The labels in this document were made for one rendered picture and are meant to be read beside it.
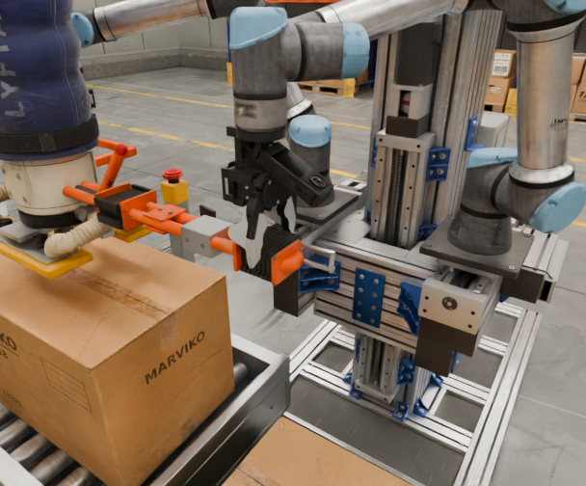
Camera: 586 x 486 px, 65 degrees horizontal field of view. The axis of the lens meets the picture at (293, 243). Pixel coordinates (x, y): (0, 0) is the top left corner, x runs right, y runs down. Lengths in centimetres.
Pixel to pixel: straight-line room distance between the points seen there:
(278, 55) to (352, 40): 11
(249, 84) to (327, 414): 140
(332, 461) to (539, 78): 96
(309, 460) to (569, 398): 149
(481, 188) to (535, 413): 142
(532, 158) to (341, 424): 117
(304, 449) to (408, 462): 53
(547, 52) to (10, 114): 96
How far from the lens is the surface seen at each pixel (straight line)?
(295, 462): 128
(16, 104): 104
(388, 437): 179
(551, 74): 93
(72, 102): 106
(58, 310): 118
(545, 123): 97
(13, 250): 115
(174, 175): 164
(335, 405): 186
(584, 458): 227
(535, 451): 220
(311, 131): 128
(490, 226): 116
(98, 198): 97
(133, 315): 110
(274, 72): 65
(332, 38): 68
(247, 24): 64
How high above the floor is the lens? 157
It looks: 28 degrees down
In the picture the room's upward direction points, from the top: straight up
